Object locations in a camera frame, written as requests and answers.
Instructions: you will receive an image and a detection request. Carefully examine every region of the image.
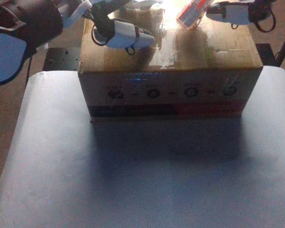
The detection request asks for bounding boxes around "grey table cloth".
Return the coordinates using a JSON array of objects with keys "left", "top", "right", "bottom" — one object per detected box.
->
[{"left": 0, "top": 65, "right": 285, "bottom": 228}]

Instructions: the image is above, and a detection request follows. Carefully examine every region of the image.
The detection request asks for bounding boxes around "thin black cable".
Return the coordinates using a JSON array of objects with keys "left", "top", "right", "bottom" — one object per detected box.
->
[{"left": 26, "top": 53, "right": 34, "bottom": 80}]

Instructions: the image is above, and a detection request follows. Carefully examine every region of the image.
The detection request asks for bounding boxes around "brown cardboard box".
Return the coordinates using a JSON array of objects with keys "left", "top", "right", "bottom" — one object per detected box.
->
[{"left": 76, "top": 4, "right": 264, "bottom": 120}]

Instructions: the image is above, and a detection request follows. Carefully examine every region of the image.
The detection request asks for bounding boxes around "black slanted pole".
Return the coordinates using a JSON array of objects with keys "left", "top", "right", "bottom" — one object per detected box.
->
[{"left": 275, "top": 30, "right": 285, "bottom": 67}]

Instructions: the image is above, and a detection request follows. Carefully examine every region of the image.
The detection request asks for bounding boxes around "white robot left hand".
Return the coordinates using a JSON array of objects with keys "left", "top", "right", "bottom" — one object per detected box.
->
[{"left": 61, "top": 0, "right": 156, "bottom": 56}]

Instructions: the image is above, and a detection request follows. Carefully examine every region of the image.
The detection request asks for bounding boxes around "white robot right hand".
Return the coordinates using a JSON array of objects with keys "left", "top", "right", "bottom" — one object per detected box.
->
[{"left": 205, "top": 0, "right": 276, "bottom": 33}]

